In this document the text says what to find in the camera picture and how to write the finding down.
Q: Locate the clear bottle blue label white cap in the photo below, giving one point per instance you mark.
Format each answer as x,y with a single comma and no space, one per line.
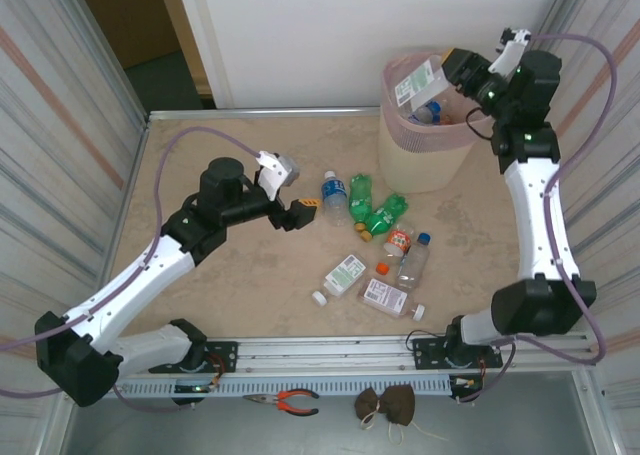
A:
334,195

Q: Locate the clear bottle pale blue label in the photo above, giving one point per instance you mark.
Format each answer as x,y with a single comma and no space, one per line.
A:
433,107

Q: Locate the square bottle green white label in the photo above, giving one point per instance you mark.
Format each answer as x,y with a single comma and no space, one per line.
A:
342,275
417,82

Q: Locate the green plastic bottle yellow cap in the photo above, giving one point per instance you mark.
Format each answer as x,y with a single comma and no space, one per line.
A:
361,200
385,217

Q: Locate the orange bottle cap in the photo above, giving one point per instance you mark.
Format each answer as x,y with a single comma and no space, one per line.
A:
383,268

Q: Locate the capless bottle orange label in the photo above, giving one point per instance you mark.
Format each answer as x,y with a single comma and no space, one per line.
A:
399,240

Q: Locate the square bottle pink white label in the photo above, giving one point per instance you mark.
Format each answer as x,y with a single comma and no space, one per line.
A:
382,295

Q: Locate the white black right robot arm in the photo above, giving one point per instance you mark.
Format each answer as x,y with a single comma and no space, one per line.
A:
542,225

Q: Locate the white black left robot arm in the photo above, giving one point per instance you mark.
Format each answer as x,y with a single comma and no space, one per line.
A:
130,285

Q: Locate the pink-lined waste bin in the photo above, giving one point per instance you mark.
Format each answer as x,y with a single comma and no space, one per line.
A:
425,135

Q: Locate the cream ribbed plastic bin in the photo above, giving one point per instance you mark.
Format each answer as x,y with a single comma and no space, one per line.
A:
400,170

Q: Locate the aluminium table edge strip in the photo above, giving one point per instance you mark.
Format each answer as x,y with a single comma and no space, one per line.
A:
250,112

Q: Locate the clear square bottle blue cap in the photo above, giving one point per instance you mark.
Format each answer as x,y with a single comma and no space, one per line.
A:
414,267

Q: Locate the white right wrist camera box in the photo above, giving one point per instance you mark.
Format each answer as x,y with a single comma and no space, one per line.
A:
512,52

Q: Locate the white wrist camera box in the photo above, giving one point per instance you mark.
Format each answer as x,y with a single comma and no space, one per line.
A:
275,175
512,52

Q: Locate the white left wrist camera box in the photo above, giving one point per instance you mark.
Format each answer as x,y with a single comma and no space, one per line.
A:
275,175

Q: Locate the aluminium mounting rail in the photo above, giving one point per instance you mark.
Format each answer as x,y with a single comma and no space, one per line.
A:
325,355

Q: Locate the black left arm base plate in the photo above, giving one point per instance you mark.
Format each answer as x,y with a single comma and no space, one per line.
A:
225,355

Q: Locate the white door frame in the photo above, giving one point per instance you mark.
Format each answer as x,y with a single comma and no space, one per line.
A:
205,40

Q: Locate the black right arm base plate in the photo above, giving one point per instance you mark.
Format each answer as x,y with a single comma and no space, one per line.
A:
425,350

